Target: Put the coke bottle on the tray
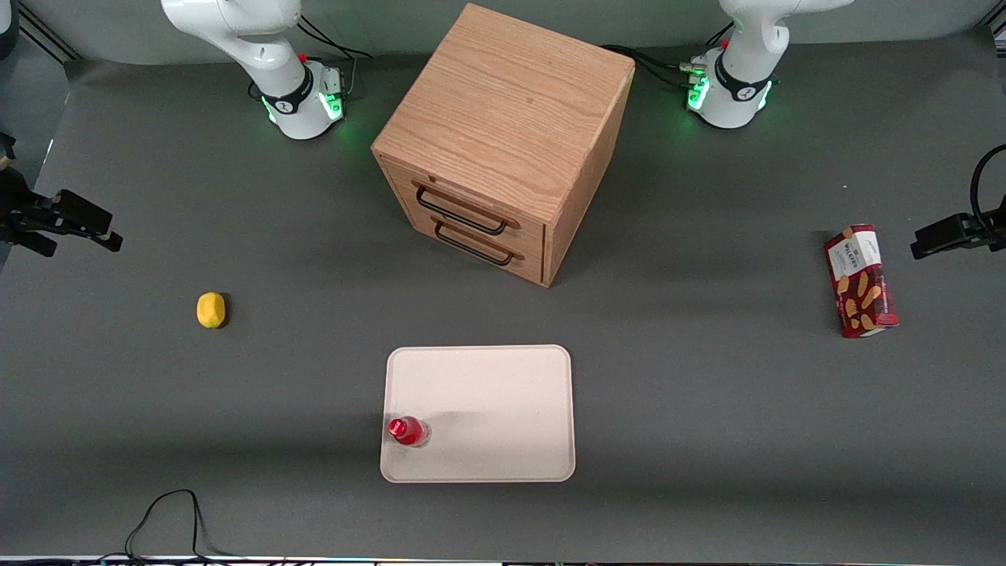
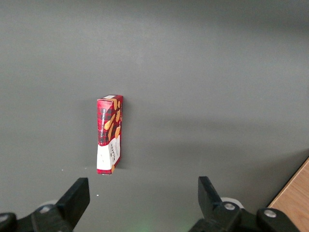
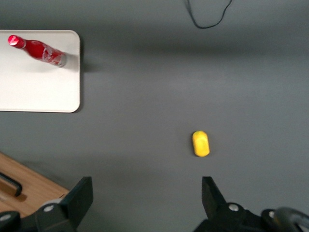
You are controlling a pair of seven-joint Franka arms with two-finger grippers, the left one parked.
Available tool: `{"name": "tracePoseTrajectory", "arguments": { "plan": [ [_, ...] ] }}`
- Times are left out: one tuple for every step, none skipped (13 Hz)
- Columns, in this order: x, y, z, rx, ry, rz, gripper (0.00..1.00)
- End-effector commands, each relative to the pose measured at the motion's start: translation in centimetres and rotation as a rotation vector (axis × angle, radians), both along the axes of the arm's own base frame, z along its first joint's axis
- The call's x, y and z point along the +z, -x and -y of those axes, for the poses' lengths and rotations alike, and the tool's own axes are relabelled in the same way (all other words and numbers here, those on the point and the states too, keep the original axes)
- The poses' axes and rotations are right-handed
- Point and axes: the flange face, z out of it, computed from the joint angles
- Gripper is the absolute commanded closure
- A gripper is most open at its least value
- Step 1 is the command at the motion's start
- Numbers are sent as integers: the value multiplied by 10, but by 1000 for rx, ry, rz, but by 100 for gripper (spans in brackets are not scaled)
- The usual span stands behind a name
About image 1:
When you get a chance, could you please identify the thin black looped cable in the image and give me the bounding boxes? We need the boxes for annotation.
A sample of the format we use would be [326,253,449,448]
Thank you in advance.
[124,489,237,564]

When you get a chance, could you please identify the black frame rail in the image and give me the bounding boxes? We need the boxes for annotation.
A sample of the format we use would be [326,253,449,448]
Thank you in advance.
[17,4,81,64]

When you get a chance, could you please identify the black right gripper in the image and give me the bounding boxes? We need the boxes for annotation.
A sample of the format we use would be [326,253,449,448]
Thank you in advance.
[0,167,124,259]

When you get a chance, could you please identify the black right arm base cables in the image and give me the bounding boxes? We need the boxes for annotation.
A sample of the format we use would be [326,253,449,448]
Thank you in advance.
[295,12,375,99]

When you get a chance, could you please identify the short black drawer handle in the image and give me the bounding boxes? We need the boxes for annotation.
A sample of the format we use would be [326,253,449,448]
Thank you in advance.
[433,220,516,266]

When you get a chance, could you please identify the beige plastic tray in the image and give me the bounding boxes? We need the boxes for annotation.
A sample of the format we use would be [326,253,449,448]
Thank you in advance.
[380,344,576,483]

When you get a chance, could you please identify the thick black arched cable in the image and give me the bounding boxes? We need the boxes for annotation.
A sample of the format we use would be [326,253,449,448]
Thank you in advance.
[970,145,1006,233]

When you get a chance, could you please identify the red cookie box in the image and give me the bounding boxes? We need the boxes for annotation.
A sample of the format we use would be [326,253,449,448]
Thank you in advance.
[824,224,900,339]

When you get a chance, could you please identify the long black drawer handle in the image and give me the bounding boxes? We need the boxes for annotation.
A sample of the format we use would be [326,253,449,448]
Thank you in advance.
[414,184,510,237]

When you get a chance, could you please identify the wooden drawer cabinet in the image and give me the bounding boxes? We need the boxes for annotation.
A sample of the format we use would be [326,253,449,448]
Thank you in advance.
[371,2,636,289]

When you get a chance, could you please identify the black arm base cables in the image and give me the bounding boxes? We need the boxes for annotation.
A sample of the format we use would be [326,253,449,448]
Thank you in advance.
[601,22,736,91]
[295,12,375,99]

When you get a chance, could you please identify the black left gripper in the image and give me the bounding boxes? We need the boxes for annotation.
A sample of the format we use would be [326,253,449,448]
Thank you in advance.
[910,213,1006,261]

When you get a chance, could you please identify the yellow lemon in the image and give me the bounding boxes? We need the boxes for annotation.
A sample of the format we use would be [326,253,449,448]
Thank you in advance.
[196,292,228,329]

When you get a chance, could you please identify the red coke bottle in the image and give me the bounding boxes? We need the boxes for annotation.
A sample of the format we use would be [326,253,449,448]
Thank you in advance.
[388,416,431,448]

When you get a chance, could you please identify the black left arm base cables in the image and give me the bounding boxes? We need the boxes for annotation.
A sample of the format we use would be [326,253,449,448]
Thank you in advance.
[601,22,736,91]

